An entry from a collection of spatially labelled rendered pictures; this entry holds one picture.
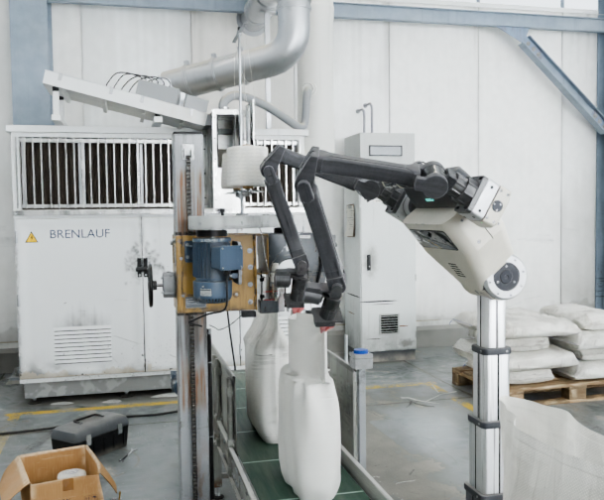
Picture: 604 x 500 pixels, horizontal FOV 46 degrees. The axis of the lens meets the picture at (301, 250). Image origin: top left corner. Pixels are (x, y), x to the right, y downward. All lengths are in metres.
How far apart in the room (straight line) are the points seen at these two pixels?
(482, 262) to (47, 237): 3.90
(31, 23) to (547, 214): 5.50
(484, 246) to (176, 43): 5.17
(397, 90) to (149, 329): 3.59
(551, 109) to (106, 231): 4.99
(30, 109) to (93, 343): 2.12
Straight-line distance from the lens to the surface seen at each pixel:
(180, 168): 2.95
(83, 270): 5.63
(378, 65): 7.50
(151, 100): 5.32
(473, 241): 2.33
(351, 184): 2.67
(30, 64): 6.62
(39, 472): 3.95
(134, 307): 5.65
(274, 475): 2.97
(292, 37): 5.37
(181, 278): 2.90
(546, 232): 8.23
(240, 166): 2.73
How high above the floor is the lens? 1.42
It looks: 3 degrees down
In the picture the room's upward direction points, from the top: 1 degrees counter-clockwise
